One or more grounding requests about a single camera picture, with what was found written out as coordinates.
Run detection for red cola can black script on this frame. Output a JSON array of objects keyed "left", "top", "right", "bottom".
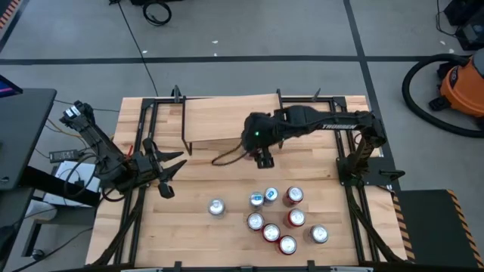
[{"left": 261, "top": 223, "right": 281, "bottom": 243}]

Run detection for dark computer monitor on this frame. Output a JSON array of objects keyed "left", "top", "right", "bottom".
[{"left": 0, "top": 74, "right": 23, "bottom": 99}]

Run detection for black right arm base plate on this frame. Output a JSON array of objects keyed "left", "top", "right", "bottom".
[{"left": 336, "top": 156, "right": 406, "bottom": 187}]

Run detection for silver Diet Coke can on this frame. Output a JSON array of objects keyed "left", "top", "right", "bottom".
[
  {"left": 207, "top": 197, "right": 227, "bottom": 219},
  {"left": 304, "top": 224, "right": 330, "bottom": 245}
]

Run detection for black hazard-striped floor mat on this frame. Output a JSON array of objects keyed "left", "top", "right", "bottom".
[
  {"left": 0, "top": 0, "right": 23, "bottom": 31},
  {"left": 391, "top": 188, "right": 484, "bottom": 270}
]

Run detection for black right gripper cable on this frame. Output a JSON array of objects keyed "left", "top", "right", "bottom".
[{"left": 210, "top": 143, "right": 249, "bottom": 167}]

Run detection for coiled black cable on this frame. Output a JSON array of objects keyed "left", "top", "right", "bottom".
[{"left": 141, "top": 0, "right": 173, "bottom": 27}]

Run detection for black equipment case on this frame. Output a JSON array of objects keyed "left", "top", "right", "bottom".
[{"left": 442, "top": 0, "right": 484, "bottom": 52}]

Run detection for white box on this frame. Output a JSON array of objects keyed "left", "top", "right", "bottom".
[{"left": 42, "top": 160, "right": 102, "bottom": 208}]

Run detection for orange shop vacuum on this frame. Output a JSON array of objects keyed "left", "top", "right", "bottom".
[
  {"left": 401, "top": 52, "right": 484, "bottom": 139},
  {"left": 438, "top": 48, "right": 484, "bottom": 119}
]

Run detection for long black cable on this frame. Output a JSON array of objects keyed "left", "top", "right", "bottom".
[{"left": 109, "top": 0, "right": 160, "bottom": 97}]

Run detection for black desk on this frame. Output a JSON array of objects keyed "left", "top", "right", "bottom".
[{"left": 0, "top": 87, "right": 57, "bottom": 192}]

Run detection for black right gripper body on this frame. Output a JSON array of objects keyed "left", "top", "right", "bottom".
[{"left": 243, "top": 138, "right": 283, "bottom": 170}]

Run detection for wooden shelf black metal legs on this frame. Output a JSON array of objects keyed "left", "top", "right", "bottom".
[{"left": 180, "top": 88, "right": 284, "bottom": 156}]

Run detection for black power adapter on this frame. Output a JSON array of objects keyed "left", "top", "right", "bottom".
[{"left": 48, "top": 149, "right": 80, "bottom": 164}]

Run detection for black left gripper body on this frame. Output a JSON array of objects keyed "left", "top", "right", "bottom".
[{"left": 130, "top": 138, "right": 177, "bottom": 199}]

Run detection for blue silver Red Bull can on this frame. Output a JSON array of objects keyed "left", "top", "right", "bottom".
[
  {"left": 263, "top": 187, "right": 280, "bottom": 206},
  {"left": 248, "top": 191, "right": 265, "bottom": 211}
]

